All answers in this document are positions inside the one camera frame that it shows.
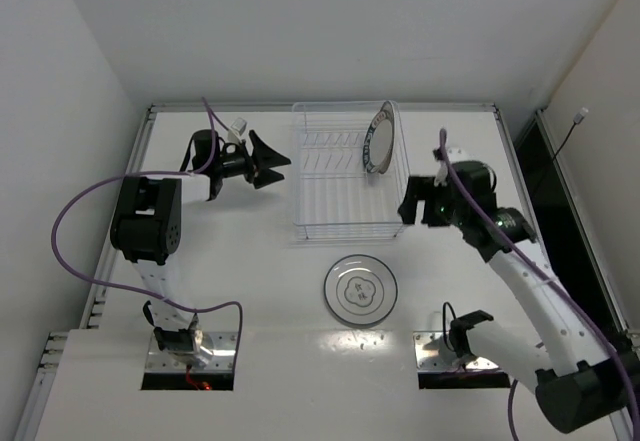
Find green rimmed white plate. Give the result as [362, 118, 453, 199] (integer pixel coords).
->
[362, 101, 395, 174]

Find orange sunburst ceramic plate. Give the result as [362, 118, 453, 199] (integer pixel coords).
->
[380, 100, 396, 174]

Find grey flower pattern plate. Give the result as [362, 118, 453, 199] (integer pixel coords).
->
[322, 254, 398, 328]

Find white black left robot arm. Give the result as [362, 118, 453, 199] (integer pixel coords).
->
[110, 130, 291, 368]

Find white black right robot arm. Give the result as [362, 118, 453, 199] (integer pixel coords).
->
[398, 161, 639, 439]

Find white front cover board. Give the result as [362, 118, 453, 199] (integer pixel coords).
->
[37, 329, 558, 440]

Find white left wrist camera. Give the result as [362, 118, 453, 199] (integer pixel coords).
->
[227, 117, 247, 145]

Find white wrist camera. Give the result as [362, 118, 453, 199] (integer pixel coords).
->
[434, 146, 471, 186]
[227, 117, 247, 145]

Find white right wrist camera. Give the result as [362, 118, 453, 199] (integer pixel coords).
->
[434, 146, 471, 186]

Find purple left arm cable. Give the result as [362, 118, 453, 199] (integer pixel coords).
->
[50, 96, 245, 368]

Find white wire dish rack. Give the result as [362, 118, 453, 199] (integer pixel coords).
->
[292, 100, 409, 242]

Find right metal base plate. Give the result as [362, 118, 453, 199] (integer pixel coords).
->
[413, 331, 500, 375]

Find metal base plate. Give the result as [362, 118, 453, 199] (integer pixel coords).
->
[144, 331, 238, 374]
[413, 331, 500, 375]

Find black wall cable with plug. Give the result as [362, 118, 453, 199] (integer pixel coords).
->
[529, 107, 590, 197]

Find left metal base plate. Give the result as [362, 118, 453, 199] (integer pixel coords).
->
[144, 331, 238, 374]

